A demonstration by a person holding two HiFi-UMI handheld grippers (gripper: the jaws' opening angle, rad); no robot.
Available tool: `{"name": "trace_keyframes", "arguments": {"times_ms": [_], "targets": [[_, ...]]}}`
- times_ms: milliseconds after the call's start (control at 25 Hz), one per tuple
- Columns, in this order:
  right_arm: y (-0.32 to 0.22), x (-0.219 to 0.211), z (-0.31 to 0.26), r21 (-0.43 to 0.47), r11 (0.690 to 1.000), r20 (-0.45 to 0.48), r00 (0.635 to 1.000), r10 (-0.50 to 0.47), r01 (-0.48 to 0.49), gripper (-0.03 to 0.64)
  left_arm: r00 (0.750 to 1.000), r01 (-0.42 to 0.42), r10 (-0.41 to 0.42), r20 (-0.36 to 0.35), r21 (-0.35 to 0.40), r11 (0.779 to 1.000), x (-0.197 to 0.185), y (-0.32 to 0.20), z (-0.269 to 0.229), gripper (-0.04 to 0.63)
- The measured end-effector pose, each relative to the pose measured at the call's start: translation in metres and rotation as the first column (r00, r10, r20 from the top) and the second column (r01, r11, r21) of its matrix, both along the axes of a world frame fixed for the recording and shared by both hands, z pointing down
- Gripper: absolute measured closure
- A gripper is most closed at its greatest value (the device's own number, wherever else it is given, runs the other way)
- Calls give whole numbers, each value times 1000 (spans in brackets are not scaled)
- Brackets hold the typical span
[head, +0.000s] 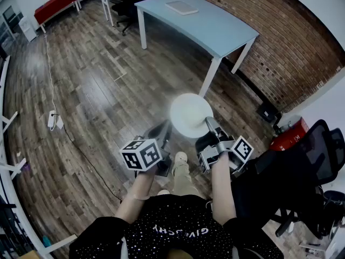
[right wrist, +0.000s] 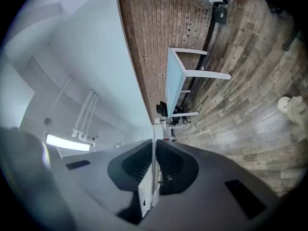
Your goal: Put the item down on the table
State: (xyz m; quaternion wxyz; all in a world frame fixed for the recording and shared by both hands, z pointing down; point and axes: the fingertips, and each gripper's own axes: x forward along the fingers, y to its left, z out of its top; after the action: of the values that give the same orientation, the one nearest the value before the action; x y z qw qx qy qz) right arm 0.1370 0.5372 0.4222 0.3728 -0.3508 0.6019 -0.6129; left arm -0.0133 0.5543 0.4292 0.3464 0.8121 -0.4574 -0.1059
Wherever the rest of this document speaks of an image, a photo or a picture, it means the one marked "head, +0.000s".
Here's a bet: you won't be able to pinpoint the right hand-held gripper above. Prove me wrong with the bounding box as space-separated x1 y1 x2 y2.
195 117 254 175

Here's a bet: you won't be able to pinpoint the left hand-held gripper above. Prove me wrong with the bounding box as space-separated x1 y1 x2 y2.
119 119 173 177

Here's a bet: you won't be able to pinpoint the white round plate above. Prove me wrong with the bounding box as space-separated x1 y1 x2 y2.
170 93 215 139

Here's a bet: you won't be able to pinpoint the white rectangular tray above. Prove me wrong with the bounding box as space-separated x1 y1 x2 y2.
164 0 199 16

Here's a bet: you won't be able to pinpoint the person's right forearm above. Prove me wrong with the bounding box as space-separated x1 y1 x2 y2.
210 152 238 226

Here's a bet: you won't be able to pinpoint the person's left forearm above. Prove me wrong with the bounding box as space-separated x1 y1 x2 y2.
115 167 158 224

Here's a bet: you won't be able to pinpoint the beige shoe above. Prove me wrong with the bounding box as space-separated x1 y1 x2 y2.
172 152 189 174

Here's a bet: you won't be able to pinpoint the beige trousers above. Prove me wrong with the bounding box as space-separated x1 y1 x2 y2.
171 162 201 199

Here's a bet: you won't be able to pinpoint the pink wrist band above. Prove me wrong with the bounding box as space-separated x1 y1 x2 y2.
126 192 150 201

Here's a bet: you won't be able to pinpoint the red fire extinguisher box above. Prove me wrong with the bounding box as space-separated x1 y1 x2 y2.
268 117 310 152

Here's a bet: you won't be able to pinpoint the black speckled shirt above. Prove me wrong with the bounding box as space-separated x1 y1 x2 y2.
68 194 284 259

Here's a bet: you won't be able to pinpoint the light blue table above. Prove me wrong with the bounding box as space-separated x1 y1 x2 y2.
134 0 260 98

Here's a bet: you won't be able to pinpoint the white power strip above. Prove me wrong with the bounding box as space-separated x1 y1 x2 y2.
47 110 64 131

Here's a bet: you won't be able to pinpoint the black mesh office chair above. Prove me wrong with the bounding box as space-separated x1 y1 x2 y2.
231 119 345 240

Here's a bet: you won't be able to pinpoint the red bench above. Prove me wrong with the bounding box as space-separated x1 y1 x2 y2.
33 0 81 34

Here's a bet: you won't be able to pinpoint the small white cabinet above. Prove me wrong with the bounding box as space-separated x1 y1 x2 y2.
18 16 37 43

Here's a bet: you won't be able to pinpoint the black box by wall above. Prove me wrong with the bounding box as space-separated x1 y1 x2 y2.
257 103 281 124

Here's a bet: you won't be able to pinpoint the black floor cable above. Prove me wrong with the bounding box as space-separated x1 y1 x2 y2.
55 113 123 202

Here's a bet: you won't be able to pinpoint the white floor cable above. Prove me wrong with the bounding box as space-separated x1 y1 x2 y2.
43 33 58 131

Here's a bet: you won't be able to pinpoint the white metal shelf frame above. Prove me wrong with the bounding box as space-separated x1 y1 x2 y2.
0 55 79 256

